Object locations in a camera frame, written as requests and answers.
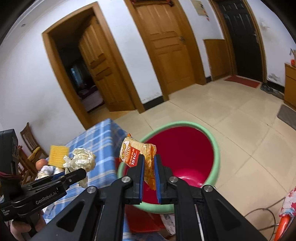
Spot white paper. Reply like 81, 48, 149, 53
63, 148, 96, 174

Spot yellow foam net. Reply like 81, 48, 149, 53
48, 146, 69, 168

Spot orange snack wrapper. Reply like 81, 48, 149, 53
119, 134, 157, 190

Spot person's left hand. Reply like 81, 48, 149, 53
10, 210, 46, 241

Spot wooden chair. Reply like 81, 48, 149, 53
20, 123, 48, 158
18, 146, 41, 185

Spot baby doll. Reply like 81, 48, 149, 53
35, 159, 64, 180

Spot blue plaid tablecloth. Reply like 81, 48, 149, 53
43, 118, 134, 240

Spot red bin green rim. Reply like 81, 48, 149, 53
117, 120, 221, 214

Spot orange floral object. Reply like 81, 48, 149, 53
274, 188, 295, 240

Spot grey floor mat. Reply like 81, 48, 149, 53
277, 104, 296, 130

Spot red doormat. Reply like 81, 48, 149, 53
225, 75, 261, 88

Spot shoes by door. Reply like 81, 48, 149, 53
260, 83, 284, 100

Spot open wooden door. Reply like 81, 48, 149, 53
78, 16, 135, 111

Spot wooden cabinet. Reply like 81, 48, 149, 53
284, 63, 296, 109

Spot dark entrance door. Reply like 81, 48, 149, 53
218, 1, 263, 81

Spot closed wooden door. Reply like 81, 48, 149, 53
134, 1, 195, 94

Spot floor cable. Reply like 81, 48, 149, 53
244, 196, 286, 232

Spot wooden wall panel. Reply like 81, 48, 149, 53
204, 39, 231, 80

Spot wall paper notice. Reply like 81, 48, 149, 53
191, 0, 208, 17

